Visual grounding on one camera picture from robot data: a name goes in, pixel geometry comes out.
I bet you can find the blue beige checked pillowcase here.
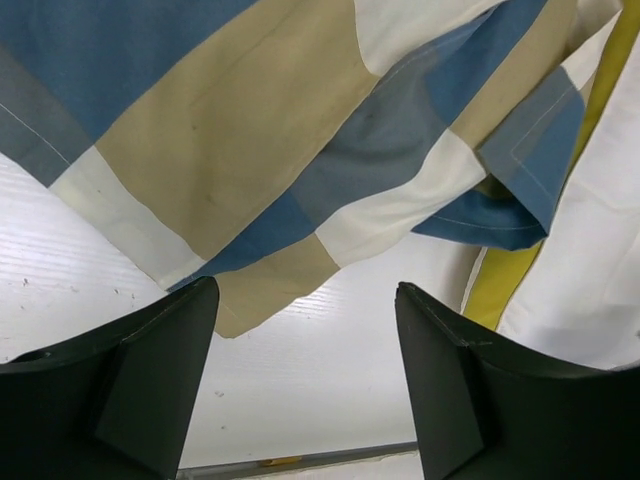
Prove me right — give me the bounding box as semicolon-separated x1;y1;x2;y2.
1;1;622;337

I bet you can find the aluminium rail front edge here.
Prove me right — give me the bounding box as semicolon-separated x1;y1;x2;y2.
176;441;418;479

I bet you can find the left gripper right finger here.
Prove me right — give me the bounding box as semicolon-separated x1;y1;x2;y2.
395;283;639;480

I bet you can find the white pillow yellow edge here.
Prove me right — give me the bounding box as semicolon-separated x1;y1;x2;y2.
463;1;639;369

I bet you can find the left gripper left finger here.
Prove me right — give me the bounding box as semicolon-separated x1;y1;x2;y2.
1;277;219;479

